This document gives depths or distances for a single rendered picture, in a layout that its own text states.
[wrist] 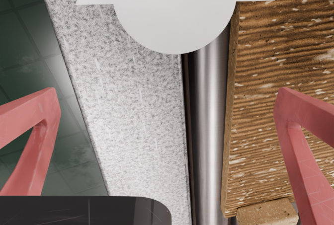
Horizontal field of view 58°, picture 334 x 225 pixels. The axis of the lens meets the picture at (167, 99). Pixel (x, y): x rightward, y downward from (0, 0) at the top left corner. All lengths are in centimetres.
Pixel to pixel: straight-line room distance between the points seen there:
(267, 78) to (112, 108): 12
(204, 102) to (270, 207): 15
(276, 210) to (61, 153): 131
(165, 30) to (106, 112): 9
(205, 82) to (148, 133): 7
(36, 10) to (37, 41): 12
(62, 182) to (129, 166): 143
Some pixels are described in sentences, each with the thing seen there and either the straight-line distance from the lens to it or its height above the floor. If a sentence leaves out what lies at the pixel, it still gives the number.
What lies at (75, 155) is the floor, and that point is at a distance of 157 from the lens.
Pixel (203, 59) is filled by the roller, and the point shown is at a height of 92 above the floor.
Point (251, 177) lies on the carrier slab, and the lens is 32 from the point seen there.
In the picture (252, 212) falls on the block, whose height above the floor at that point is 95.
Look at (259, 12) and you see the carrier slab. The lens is 21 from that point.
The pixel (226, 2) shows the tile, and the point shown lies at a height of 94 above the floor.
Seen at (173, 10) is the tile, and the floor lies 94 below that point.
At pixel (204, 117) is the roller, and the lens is 27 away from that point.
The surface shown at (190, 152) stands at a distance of 35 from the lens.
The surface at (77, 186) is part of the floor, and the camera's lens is 174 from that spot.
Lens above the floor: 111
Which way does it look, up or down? 53 degrees down
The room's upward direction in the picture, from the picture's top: 161 degrees clockwise
